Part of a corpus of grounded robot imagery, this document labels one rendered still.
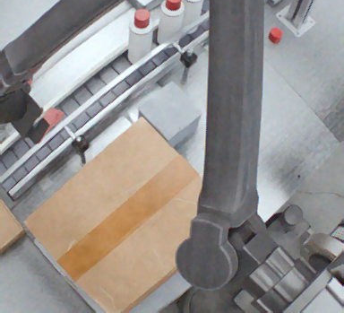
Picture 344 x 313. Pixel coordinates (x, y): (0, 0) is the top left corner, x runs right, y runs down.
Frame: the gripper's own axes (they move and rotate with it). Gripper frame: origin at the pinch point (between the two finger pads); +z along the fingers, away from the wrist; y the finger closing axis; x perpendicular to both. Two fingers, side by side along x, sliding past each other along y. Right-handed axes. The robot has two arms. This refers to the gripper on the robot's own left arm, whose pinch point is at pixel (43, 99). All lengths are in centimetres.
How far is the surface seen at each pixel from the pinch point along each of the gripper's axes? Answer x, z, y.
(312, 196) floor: 22, 135, -48
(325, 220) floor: 24, 134, -60
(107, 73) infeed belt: 3.0, 35.4, 6.6
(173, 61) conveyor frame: -6.9, 44.1, -1.3
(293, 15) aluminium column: -33, 68, -11
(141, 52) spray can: -6.8, 33.9, 2.6
